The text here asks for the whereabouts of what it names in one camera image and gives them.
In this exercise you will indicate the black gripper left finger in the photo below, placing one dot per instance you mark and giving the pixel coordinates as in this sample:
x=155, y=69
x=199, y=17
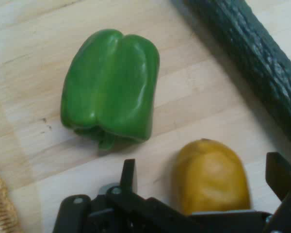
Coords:
x=128, y=174

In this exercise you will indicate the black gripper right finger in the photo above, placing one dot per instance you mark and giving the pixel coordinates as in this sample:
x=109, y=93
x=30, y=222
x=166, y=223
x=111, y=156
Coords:
x=288, y=189

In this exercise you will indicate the dark green cucumber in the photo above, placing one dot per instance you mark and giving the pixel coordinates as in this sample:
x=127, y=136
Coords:
x=252, y=48

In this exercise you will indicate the brown bread roll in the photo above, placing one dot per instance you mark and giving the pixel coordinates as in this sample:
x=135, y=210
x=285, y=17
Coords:
x=211, y=177

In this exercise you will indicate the green bell pepper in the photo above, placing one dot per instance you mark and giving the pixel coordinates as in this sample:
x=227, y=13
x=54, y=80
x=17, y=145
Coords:
x=111, y=85

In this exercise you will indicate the woven wicker basket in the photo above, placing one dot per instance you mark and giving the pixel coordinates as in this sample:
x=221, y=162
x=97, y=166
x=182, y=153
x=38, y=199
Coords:
x=0, y=213

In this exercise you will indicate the wooden cutting board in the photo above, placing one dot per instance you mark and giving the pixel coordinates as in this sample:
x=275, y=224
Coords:
x=26, y=72

